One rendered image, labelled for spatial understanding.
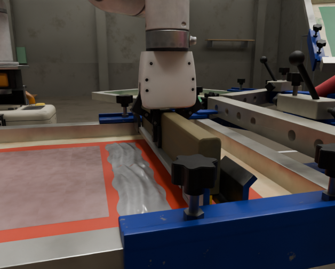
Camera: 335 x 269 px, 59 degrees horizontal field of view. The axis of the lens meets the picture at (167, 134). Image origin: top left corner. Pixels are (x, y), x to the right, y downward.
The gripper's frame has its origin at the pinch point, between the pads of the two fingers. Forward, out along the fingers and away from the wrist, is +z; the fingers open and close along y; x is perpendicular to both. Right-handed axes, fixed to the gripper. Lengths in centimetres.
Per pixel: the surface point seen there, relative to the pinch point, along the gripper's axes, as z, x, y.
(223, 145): 5.1, -6.9, -14.9
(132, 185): 5.7, 8.7, 8.0
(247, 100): 0, -41, -40
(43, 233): 6.0, 18.9, 19.8
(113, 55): -33, -1000, -71
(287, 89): -3, -45, -58
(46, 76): 34, -1010, 152
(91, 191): 6.0, 8.6, 14.3
